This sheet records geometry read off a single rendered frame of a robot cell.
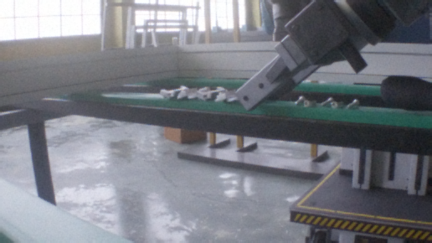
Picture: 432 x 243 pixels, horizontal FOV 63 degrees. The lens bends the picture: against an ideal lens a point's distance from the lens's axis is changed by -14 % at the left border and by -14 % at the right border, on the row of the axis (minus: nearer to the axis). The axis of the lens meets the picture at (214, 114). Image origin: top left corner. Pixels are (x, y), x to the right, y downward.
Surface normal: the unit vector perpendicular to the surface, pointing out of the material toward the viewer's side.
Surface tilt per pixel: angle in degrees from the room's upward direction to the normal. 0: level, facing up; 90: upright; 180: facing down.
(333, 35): 90
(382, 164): 90
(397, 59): 90
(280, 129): 90
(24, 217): 0
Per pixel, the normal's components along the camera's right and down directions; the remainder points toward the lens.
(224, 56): -0.59, 0.16
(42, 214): -0.04, -0.98
